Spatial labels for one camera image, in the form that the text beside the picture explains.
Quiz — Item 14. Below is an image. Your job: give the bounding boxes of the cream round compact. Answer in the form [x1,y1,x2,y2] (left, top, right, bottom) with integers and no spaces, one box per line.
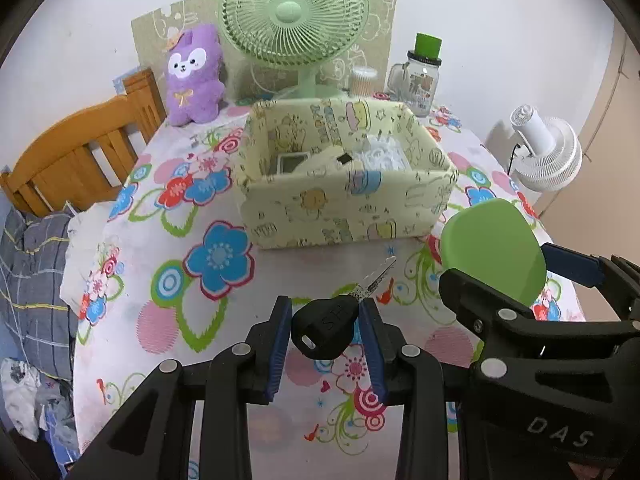
[305,146,353,173]

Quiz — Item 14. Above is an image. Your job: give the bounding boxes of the wooden bed headboard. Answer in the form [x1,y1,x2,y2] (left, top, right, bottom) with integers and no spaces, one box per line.
[0,67,167,217]

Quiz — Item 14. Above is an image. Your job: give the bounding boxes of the crumpled white grey clothes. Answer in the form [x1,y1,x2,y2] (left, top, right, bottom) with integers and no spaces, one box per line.
[0,357,81,461]

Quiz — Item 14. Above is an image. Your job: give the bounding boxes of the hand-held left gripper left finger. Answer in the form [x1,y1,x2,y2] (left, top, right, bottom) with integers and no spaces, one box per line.
[65,295,293,480]

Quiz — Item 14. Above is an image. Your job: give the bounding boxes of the blue paper card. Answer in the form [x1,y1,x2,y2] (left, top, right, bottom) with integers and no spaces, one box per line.
[112,66,140,95]

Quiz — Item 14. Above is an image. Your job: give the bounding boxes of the glass mug jar green lid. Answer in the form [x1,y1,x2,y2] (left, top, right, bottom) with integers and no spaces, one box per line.
[387,32,443,118]

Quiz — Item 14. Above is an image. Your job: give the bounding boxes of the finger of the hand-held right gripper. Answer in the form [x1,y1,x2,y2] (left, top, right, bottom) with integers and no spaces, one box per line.
[541,242,640,322]
[439,269,640,361]

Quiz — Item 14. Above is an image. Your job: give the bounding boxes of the yellow patterned storage box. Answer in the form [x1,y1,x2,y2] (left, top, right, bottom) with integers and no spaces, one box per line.
[234,99,460,250]

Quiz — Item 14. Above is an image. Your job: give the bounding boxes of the white remote control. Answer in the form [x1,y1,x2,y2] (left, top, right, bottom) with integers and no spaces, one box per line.
[276,151,313,175]

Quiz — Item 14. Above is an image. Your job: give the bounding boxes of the black head key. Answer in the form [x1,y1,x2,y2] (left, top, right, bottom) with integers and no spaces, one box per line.
[291,256,398,361]

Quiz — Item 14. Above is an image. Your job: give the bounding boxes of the white standing fan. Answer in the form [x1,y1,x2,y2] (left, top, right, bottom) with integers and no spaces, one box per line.
[510,104,583,192]

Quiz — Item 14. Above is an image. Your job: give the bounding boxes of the green desk fan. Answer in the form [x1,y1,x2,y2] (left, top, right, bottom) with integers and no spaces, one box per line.
[220,0,371,103]

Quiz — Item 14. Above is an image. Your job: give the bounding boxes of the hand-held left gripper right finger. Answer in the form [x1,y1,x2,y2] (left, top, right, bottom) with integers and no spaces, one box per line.
[357,299,488,480]

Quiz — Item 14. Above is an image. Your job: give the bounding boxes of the grey plaid pillow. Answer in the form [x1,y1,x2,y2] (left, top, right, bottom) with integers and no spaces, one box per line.
[0,207,78,376]

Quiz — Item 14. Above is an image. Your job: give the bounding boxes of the white pillow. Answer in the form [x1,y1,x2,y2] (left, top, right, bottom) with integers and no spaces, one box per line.
[60,205,108,311]

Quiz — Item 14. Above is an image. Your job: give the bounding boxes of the purple plush rabbit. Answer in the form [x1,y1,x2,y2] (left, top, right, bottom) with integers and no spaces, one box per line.
[164,23,227,127]

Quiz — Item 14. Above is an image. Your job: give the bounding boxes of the cotton swab container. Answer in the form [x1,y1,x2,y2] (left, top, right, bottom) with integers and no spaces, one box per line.
[350,66,379,98]

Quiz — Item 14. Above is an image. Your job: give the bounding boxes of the green patterned wall paper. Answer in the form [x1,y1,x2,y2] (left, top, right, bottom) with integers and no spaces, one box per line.
[131,0,398,103]

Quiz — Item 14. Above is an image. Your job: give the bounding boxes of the green round lid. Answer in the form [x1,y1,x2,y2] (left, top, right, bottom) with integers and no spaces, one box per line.
[439,198,546,307]

